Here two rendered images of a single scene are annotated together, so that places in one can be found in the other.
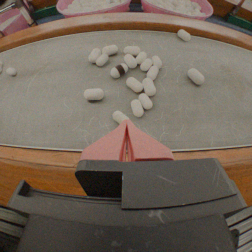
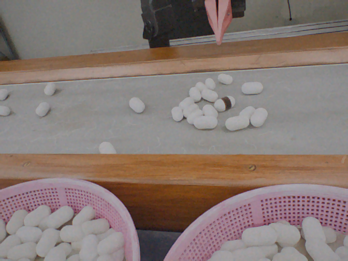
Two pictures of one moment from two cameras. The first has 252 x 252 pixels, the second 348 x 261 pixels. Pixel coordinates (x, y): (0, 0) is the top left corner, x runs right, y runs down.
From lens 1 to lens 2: 0.61 m
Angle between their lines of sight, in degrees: 70
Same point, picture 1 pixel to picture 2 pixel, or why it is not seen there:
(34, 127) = (322, 74)
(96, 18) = (272, 165)
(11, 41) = not seen: outside the picture
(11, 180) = (324, 41)
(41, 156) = (297, 58)
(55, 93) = (306, 94)
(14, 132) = not seen: outside the picture
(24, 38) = not seen: outside the picture
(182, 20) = (90, 165)
